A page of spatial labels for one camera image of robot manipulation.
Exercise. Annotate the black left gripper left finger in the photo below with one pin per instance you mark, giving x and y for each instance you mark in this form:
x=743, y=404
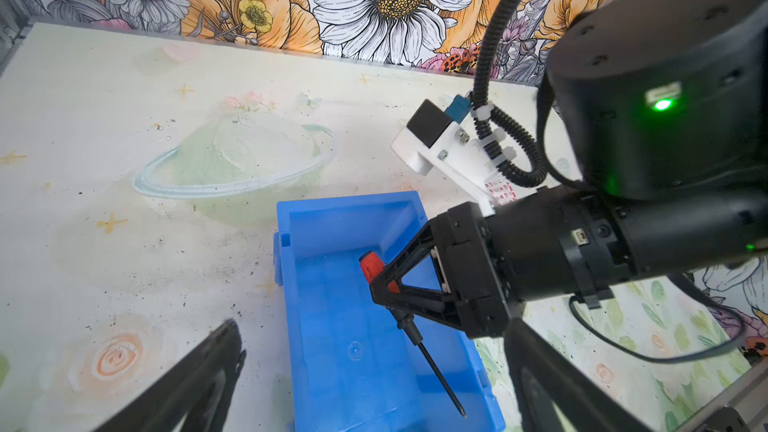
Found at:
x=195, y=394

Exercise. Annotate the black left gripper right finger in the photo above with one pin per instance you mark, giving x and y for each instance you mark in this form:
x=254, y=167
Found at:
x=545, y=383

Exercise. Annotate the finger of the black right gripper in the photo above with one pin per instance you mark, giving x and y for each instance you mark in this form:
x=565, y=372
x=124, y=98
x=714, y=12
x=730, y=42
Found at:
x=432, y=305
x=388, y=277

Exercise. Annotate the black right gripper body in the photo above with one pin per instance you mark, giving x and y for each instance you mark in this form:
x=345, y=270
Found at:
x=479, y=300

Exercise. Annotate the red handled black screwdriver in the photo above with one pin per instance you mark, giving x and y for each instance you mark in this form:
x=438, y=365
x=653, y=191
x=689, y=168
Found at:
x=414, y=324

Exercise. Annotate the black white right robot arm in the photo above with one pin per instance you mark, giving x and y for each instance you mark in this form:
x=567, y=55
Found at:
x=665, y=106

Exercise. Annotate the blue plastic bin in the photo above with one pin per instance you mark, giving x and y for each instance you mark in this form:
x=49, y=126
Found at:
x=352, y=368

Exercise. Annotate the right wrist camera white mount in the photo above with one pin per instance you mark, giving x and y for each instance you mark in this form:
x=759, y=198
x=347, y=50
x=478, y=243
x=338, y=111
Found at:
x=441, y=139

